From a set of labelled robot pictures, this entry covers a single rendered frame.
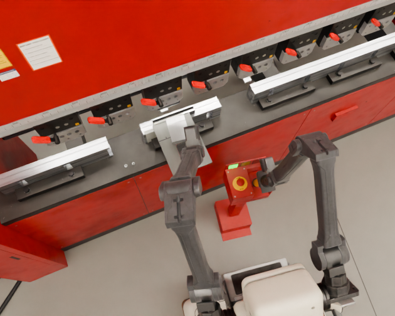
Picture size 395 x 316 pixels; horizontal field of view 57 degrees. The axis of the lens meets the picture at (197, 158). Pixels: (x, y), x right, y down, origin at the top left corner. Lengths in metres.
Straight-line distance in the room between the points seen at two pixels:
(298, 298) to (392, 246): 1.78
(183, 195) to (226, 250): 1.59
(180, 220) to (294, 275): 0.42
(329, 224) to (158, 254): 1.49
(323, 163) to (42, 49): 0.85
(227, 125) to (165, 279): 1.15
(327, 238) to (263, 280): 0.25
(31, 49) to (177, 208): 0.56
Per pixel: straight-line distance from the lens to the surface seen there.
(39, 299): 2.64
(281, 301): 1.12
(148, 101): 1.36
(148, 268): 2.49
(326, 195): 1.19
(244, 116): 1.84
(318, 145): 1.16
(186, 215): 0.92
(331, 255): 1.29
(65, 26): 1.04
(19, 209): 1.81
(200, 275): 1.12
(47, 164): 1.72
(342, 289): 1.34
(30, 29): 1.03
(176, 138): 1.62
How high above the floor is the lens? 2.47
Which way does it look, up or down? 68 degrees down
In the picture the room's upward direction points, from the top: 3 degrees clockwise
